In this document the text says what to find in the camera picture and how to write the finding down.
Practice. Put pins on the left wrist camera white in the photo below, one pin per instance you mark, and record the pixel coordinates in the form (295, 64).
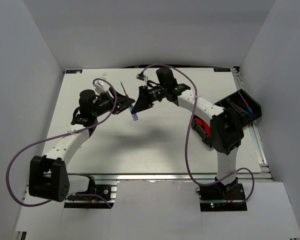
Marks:
(99, 84)

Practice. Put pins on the blue label sticker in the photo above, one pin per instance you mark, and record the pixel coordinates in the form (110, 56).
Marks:
(74, 71)
(221, 70)

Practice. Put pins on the black divided container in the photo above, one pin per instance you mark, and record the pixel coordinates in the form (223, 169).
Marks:
(226, 129)

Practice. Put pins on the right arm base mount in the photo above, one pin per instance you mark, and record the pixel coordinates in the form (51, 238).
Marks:
(211, 200)

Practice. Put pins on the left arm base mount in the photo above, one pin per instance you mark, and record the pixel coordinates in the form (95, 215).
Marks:
(101, 197)

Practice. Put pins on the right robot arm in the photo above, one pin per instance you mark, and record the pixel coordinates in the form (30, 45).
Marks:
(187, 97)

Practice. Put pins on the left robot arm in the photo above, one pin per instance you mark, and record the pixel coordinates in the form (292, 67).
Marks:
(48, 177)

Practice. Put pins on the blue label sticker right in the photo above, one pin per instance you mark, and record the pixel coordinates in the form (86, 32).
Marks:
(221, 70)

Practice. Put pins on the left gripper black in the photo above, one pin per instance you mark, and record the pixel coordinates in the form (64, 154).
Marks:
(122, 101)

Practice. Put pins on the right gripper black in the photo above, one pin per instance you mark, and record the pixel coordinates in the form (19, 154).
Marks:
(144, 101)

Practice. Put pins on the blue label sticker left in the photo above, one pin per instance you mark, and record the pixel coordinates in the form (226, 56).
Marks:
(74, 71)

